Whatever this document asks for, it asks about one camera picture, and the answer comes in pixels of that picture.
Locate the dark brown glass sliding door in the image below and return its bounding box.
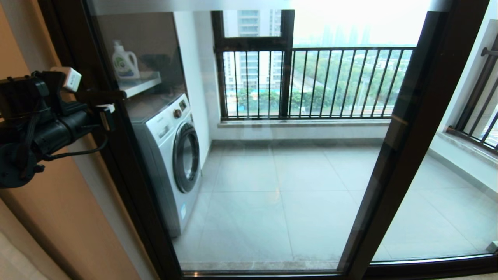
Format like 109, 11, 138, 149
58, 0, 490, 278

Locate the white laundry detergent bottle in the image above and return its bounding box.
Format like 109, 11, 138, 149
112, 41, 140, 80

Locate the white front-load washing machine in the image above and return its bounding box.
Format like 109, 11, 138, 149
125, 93, 203, 238

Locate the grey stone window sill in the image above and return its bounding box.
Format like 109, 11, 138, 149
218, 119, 391, 128

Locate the black metal balcony railing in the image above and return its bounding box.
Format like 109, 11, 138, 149
215, 47, 415, 119

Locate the dark brown fixed glass panel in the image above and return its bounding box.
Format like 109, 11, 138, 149
338, 0, 498, 278

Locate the black metal side railing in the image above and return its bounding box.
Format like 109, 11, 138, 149
447, 39, 498, 152

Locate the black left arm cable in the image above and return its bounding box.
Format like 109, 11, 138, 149
41, 132, 110, 162

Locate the white wall shelf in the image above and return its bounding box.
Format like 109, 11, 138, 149
119, 72, 162, 98

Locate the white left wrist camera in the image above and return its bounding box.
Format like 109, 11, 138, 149
50, 66, 83, 93

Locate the black window frame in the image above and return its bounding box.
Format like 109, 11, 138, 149
211, 10, 295, 119

